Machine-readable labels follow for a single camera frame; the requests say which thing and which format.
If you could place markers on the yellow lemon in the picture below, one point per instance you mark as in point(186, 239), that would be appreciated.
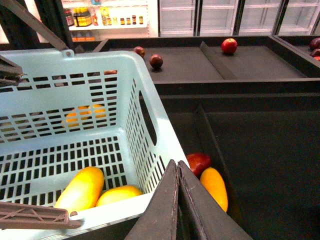
point(118, 194)

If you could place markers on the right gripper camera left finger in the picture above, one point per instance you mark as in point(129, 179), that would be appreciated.
point(159, 220)

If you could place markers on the black display tray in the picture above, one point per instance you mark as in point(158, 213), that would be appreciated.
point(269, 150)

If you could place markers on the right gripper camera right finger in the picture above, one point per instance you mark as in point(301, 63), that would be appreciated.
point(201, 217)

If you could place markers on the brown basket handle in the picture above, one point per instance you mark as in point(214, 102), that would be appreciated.
point(17, 215)

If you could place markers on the yellow mango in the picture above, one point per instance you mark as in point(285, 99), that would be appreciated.
point(83, 191)

